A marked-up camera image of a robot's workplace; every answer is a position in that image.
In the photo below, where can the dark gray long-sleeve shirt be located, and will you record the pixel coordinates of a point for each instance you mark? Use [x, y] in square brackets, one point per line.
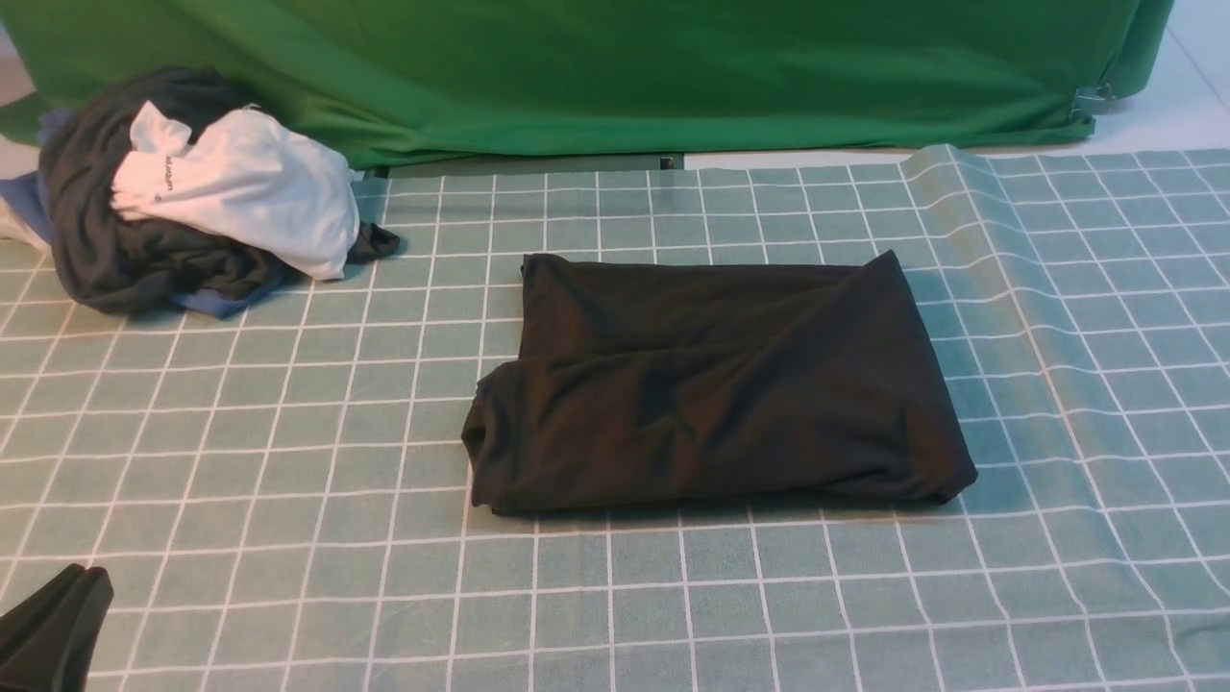
[638, 385]

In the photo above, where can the metal binder clip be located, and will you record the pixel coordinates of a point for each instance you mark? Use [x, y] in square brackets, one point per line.
[1091, 101]

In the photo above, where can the green backdrop cloth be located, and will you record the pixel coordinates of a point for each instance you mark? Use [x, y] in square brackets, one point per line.
[393, 82]

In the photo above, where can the white crumpled shirt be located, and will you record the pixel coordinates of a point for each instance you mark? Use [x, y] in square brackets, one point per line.
[247, 178]

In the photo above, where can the dark gray crumpled garment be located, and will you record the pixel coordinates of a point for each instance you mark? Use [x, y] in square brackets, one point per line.
[198, 97]

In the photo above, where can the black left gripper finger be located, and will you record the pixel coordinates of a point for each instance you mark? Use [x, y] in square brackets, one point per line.
[48, 640]

